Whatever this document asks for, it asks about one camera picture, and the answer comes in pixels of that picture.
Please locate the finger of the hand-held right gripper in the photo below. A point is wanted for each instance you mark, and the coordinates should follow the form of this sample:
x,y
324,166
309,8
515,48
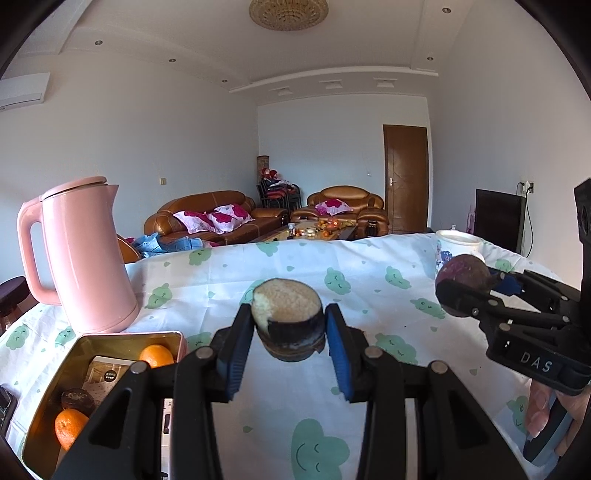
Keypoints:
x,y
461,295
510,284

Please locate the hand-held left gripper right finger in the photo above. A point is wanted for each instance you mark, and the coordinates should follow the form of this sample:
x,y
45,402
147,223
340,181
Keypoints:
x,y
341,355

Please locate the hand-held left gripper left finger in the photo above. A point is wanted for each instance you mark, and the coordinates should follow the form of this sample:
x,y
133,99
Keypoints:
x,y
238,360

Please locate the purple passion fruit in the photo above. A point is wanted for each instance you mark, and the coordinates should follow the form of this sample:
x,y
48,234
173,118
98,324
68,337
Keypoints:
x,y
461,272

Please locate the sugarcane piece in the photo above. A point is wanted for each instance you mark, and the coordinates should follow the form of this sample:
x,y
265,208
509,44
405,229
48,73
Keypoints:
x,y
286,318

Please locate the small orange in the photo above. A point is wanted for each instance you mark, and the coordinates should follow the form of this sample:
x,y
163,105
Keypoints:
x,y
69,427
157,355

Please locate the gold and pink tin box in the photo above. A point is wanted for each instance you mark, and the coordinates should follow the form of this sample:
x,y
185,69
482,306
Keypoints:
x,y
115,341

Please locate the person's right hand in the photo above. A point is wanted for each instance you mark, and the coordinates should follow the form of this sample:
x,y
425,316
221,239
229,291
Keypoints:
x,y
538,410

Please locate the white printed mug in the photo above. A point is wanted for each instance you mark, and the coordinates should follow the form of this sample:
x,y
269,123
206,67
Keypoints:
x,y
457,244

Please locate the black television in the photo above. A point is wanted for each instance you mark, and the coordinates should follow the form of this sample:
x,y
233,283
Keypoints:
x,y
498,221

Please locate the white green cloud tablecloth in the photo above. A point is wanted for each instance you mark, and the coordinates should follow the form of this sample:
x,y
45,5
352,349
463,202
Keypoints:
x,y
300,261

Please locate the brown wooden door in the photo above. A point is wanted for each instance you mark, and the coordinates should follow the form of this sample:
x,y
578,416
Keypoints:
x,y
406,180

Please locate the wooden coffee table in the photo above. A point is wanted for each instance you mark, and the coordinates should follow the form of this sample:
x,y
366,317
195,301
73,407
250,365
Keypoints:
x,y
277,235

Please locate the blue checked cloth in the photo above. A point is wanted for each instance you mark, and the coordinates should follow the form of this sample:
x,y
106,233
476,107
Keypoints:
x,y
171,244

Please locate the printed paper card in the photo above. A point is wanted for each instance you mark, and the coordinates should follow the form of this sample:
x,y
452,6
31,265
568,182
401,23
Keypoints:
x,y
104,374

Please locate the pink floral pillow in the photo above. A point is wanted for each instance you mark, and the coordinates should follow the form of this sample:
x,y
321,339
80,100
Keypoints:
x,y
194,221
231,218
332,207

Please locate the orange wooden stool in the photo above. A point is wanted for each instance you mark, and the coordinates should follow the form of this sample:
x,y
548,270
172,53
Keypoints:
x,y
128,250

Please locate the brown leather armchair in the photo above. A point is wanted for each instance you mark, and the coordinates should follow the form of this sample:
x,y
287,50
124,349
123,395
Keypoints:
x,y
344,194

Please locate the brown leather sofa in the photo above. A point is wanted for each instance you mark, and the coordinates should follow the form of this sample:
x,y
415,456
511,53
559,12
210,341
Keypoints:
x,y
203,201

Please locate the brown chestnut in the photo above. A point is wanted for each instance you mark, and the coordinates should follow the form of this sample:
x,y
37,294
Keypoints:
x,y
77,400

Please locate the stacked dark chairs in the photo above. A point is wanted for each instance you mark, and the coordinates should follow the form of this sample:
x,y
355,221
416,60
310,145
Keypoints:
x,y
279,194

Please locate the pink electric kettle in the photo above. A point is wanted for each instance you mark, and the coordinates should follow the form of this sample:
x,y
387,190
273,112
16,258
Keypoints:
x,y
87,258

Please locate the tall floor vase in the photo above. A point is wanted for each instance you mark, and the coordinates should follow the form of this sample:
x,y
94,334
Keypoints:
x,y
262,168

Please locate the dark round stool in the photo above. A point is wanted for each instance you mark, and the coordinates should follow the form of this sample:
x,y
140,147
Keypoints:
x,y
13,291

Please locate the black phone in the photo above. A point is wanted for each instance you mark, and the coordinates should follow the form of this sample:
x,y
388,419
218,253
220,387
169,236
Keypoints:
x,y
7,410

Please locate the gold ceiling lamp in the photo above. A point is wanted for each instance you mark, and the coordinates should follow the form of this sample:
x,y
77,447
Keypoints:
x,y
288,13

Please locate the white air conditioner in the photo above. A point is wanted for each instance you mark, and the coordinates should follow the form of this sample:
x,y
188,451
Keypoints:
x,y
23,91

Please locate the white wall outlet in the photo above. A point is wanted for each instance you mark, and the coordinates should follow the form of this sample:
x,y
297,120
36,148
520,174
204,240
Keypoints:
x,y
527,187

